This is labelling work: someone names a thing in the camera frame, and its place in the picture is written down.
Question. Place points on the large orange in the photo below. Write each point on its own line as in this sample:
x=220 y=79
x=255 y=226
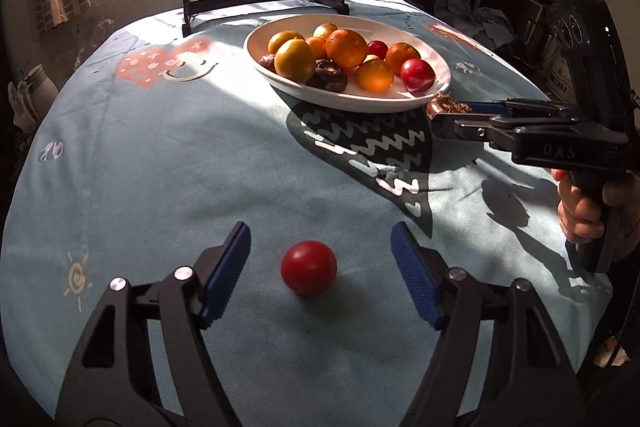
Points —
x=346 y=48

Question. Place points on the glossy yellow-orange persimmon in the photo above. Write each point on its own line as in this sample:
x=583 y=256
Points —
x=374 y=75
x=316 y=48

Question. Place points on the large red tomato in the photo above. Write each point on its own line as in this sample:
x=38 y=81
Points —
x=308 y=268

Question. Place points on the white jug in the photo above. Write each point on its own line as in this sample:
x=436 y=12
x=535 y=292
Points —
x=37 y=92

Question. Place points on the white plastic bucket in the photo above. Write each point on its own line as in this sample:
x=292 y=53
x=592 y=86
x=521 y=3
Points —
x=556 y=77

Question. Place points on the person's right hand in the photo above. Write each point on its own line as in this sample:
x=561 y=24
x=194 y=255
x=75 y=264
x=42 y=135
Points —
x=580 y=207

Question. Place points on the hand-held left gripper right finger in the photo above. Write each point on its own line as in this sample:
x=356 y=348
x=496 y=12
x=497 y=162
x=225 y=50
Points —
x=417 y=282

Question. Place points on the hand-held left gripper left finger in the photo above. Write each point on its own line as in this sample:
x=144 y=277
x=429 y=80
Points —
x=225 y=277

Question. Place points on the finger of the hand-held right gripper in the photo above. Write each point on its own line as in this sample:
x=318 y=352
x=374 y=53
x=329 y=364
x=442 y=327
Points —
x=482 y=108
x=465 y=132

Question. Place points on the red apple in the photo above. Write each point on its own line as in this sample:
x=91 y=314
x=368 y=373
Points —
x=416 y=75

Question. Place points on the green-orange mandarin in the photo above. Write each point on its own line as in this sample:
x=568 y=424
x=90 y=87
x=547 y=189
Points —
x=294 y=61

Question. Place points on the red cherry tomato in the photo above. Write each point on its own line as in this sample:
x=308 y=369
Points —
x=378 y=50

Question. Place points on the small orange mandarin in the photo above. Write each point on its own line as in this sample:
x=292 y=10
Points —
x=280 y=41
x=400 y=53

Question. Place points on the pile of grey clothes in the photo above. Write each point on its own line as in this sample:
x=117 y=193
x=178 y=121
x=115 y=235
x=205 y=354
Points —
x=492 y=22

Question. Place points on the white oval plate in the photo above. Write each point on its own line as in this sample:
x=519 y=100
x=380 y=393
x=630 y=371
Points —
x=360 y=100

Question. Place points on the dark wrinkled passion fruit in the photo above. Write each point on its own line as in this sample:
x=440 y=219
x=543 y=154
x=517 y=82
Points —
x=267 y=63
x=330 y=80

